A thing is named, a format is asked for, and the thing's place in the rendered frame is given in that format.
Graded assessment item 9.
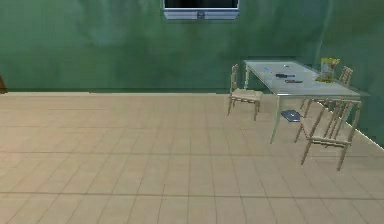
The pale wooden chair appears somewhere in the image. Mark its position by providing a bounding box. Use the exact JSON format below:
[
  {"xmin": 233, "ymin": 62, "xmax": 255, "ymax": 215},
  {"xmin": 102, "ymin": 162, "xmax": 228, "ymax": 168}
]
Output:
[
  {"xmin": 227, "ymin": 63, "xmax": 264, "ymax": 122},
  {"xmin": 299, "ymin": 65, "xmax": 354, "ymax": 118},
  {"xmin": 294, "ymin": 100, "xmax": 363, "ymax": 172}
]

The glass top dining table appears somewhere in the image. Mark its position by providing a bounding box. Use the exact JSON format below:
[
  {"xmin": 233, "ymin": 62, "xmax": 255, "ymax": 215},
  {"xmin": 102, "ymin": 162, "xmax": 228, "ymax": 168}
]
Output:
[{"xmin": 242, "ymin": 59, "xmax": 363, "ymax": 145}]

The white framed window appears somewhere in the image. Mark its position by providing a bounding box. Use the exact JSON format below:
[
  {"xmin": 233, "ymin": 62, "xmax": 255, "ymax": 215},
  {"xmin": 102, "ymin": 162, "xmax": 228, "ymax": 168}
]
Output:
[{"xmin": 162, "ymin": 0, "xmax": 240, "ymax": 21}]

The blue grey flat laptop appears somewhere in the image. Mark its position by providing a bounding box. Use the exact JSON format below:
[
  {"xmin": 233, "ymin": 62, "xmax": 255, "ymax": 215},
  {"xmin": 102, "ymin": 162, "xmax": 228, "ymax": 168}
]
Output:
[{"xmin": 280, "ymin": 109, "xmax": 303, "ymax": 123}]

